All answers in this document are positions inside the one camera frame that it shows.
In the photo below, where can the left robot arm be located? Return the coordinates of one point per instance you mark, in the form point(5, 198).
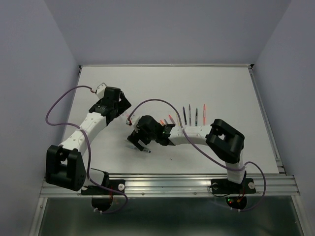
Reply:
point(68, 164)

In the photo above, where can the green gel pen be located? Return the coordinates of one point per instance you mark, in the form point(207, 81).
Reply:
point(196, 117)

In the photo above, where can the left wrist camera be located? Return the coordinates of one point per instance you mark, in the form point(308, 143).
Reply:
point(100, 90)

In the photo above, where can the aluminium rail frame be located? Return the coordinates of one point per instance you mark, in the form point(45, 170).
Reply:
point(168, 188)

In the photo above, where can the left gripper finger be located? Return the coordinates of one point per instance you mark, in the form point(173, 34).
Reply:
point(122, 107)
point(123, 98)

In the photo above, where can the orange highlighter pen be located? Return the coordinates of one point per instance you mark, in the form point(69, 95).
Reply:
point(204, 114)

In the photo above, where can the purple pen white label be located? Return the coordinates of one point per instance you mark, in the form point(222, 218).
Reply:
point(190, 123)

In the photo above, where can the dark purple gel pen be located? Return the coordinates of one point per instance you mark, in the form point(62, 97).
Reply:
point(184, 115)

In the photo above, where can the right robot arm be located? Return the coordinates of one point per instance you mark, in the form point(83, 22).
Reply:
point(226, 142)

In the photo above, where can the blue clear pen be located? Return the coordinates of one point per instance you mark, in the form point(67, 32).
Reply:
point(135, 148)

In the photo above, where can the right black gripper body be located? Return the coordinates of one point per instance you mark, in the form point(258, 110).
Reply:
point(146, 136)

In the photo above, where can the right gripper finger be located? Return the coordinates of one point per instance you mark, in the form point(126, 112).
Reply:
point(139, 146)
point(133, 137)

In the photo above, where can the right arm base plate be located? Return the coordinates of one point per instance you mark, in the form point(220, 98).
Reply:
point(235, 194)

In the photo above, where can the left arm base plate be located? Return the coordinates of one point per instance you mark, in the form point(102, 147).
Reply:
point(109, 200)

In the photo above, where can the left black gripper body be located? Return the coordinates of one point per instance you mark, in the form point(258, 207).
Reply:
point(115, 107)

